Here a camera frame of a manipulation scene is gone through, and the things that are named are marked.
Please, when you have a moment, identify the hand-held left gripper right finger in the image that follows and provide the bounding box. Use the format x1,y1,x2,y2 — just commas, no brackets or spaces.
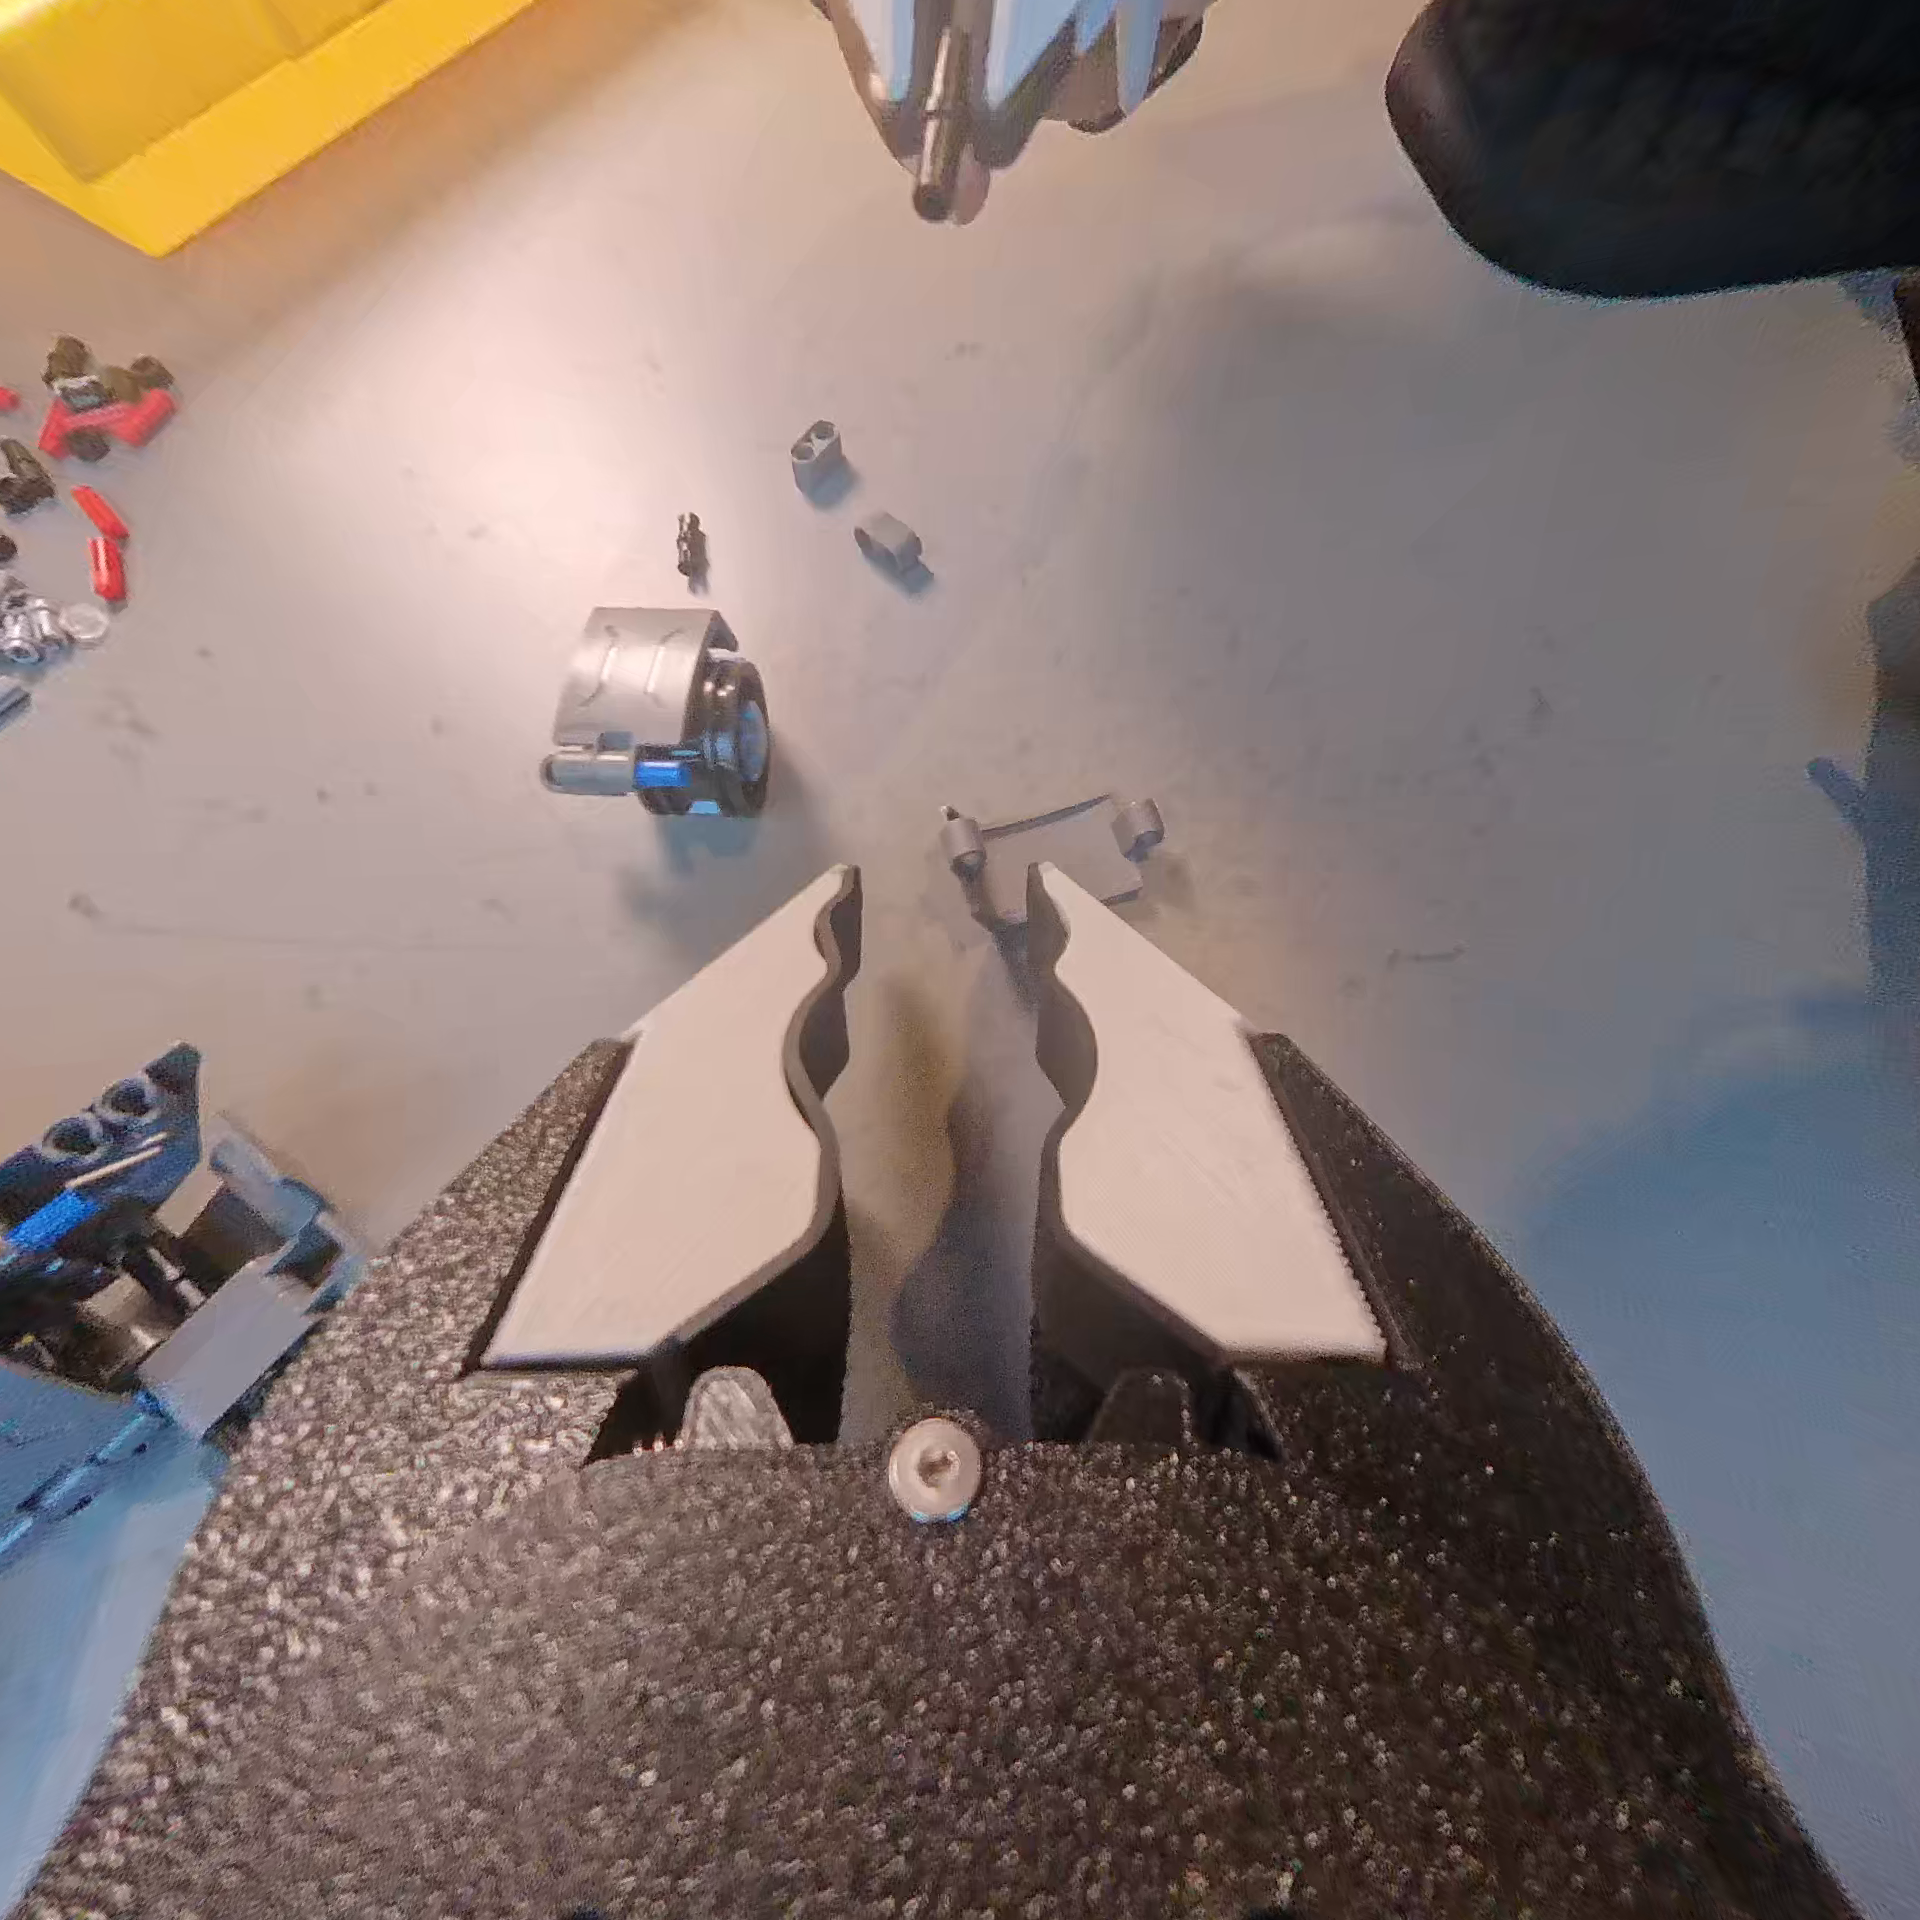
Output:
1028,862,1390,1367

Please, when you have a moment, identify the grey brick block assembly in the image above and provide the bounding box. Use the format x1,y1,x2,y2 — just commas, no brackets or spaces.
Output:
0,1041,368,1571

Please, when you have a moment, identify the grey black wheel assembly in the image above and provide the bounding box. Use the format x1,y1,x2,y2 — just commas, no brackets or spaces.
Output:
540,604,773,819

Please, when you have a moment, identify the yellow bin with divider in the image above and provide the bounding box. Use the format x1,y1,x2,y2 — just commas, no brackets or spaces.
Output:
0,0,535,258

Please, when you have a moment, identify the pile of small brick pins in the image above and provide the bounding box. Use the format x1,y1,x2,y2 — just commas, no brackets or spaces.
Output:
0,334,183,722

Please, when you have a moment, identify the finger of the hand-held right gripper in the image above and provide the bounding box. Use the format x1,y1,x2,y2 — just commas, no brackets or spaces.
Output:
817,0,939,145
972,0,1210,169

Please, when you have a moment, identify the grey curved brick panel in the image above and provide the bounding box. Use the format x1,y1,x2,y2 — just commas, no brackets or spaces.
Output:
938,795,1164,961

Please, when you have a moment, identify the grey desk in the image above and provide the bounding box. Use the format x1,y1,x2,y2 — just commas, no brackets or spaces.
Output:
0,0,1920,1920

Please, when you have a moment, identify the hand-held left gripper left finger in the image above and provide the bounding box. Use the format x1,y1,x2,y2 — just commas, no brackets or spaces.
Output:
480,862,864,1372

